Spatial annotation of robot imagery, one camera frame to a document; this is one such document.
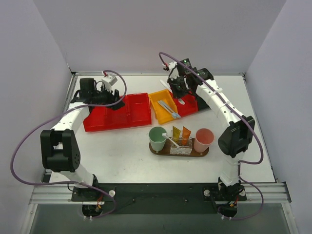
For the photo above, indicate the clear textured glass holder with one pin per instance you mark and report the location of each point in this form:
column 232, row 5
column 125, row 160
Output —
column 183, row 150

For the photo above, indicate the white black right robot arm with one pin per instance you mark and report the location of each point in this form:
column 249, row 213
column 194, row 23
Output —
column 235, row 139

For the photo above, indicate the red toothpaste bin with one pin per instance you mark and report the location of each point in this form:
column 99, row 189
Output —
column 190, row 107

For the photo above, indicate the white toothbrush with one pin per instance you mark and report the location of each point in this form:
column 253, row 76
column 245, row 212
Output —
column 172, row 141
column 166, row 85

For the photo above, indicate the brown oval wooden tray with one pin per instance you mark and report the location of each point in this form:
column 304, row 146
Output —
column 166, row 151

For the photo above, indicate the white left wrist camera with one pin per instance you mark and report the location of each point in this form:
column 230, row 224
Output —
column 108, row 81

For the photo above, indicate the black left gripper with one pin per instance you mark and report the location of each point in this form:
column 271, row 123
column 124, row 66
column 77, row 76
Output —
column 115, row 98

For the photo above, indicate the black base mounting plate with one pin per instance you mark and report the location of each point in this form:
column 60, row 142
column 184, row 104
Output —
column 158, row 198

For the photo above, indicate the pink cup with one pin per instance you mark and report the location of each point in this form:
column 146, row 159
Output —
column 203, row 139

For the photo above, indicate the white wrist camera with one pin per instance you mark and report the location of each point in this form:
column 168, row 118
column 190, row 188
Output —
column 172, row 69
column 108, row 81

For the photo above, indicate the yellow bin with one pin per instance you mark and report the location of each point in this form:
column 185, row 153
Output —
column 161, row 114

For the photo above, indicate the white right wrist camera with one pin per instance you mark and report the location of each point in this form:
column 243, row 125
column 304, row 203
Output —
column 172, row 69

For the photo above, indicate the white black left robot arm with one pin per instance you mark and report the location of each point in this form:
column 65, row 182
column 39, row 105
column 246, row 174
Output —
column 59, row 148

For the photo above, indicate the yellow toothpaste tube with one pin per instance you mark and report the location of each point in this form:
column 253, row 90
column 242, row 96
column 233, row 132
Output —
column 176, row 134

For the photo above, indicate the orange toothpaste tube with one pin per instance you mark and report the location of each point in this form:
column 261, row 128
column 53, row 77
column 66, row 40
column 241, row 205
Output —
column 185, row 136

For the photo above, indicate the black bin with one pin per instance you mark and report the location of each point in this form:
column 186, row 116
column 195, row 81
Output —
column 201, row 104

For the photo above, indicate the green cup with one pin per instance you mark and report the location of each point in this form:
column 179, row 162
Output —
column 157, row 141

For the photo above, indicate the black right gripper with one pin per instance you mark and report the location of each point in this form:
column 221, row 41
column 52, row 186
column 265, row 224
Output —
column 177, row 87

